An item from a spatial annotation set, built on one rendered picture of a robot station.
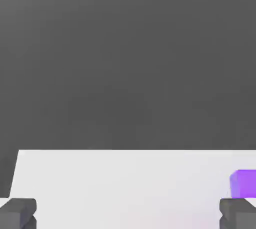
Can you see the large purple box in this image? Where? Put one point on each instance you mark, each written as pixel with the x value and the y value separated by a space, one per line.
pixel 245 184

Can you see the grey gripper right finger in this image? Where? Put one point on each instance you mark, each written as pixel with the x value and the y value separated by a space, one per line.
pixel 238 215

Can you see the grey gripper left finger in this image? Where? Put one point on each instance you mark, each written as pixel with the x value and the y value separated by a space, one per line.
pixel 18 213

